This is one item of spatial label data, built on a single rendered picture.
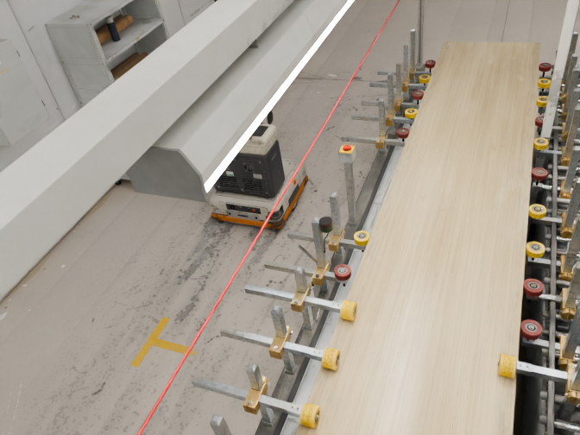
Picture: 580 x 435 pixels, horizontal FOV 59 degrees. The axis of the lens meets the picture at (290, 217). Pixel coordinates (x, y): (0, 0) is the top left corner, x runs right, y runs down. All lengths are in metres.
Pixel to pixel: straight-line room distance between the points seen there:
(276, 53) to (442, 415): 1.52
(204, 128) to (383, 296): 1.77
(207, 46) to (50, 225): 0.32
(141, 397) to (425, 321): 1.87
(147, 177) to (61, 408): 3.00
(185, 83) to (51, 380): 3.26
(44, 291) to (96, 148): 3.89
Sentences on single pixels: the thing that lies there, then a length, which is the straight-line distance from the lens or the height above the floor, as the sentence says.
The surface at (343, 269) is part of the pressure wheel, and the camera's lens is 2.47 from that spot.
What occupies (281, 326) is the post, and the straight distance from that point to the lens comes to 2.12.
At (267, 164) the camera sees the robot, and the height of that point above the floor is 0.62.
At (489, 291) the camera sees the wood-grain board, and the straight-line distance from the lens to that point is 2.42.
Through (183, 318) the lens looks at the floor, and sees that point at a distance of 3.69.
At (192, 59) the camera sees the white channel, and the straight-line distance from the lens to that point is 0.68.
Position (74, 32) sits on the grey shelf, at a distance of 4.43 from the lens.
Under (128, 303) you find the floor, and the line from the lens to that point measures 3.96.
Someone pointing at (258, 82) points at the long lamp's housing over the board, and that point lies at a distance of 0.81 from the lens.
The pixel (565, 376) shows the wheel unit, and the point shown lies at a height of 0.96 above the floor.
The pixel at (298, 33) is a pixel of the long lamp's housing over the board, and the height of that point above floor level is 2.37.
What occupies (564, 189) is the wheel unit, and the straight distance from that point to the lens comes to 3.11.
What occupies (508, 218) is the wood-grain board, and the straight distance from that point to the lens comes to 2.78.
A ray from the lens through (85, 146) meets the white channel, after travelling 0.55.
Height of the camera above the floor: 2.71
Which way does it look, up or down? 40 degrees down
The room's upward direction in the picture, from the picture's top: 11 degrees counter-clockwise
